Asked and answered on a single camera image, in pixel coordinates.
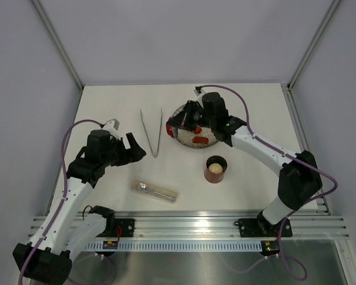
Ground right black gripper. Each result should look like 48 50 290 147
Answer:
167 100 215 132

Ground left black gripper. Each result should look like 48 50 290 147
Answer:
101 133 146 167

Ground silver tin lid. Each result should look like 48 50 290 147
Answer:
166 124 177 139

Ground metal serving tongs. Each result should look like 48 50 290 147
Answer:
139 107 163 159

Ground beige steamed bun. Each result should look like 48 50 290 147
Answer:
208 163 223 175

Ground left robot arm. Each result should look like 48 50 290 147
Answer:
12 129 146 284

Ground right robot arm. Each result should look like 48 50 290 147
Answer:
166 100 323 237

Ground speckled ceramic plate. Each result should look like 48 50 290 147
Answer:
166 100 218 148

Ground orange red chicken wing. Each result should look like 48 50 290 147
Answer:
193 127 202 134

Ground red sausage bottom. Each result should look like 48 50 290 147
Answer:
192 136 209 144

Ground metal spoon in case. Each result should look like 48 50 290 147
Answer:
137 183 173 200

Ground red tin can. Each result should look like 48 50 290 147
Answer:
204 156 228 183

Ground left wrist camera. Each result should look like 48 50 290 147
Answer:
87 119 120 153

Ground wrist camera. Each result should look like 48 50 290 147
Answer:
87 119 120 153
194 86 228 119

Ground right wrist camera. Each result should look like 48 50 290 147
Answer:
194 86 228 119

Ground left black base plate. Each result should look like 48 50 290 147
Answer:
97 218 135 238

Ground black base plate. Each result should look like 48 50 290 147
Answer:
234 218 293 238
97 218 135 238

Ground white slotted cable duct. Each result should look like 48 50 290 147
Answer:
83 240 262 253

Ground right aluminium frame post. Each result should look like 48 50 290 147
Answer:
287 0 344 90

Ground aluminium frame post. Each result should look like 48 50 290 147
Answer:
287 0 344 90
30 0 84 90

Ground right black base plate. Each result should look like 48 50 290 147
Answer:
234 218 293 238

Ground left aluminium frame post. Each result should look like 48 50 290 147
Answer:
30 0 84 90

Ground aluminium mounting rail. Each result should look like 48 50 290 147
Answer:
28 210 351 240

